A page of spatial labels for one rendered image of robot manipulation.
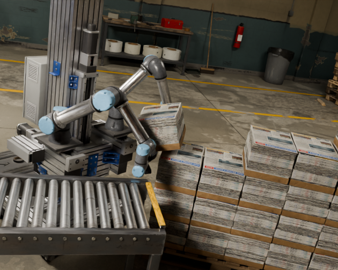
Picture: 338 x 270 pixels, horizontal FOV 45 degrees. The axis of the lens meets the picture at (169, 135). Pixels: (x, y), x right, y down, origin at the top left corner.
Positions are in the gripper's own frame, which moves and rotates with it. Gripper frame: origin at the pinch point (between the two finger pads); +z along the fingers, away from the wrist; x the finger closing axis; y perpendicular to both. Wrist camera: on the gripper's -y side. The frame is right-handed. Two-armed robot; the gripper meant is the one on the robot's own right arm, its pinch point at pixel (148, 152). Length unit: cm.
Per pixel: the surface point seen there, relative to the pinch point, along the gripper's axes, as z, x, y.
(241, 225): -6, -56, -58
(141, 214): -72, -8, -5
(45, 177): -56, 47, 14
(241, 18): 719, -84, 17
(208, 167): -4.7, -39.6, -12.6
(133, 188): -46.8, 1.0, -2.0
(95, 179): -47, 22, 6
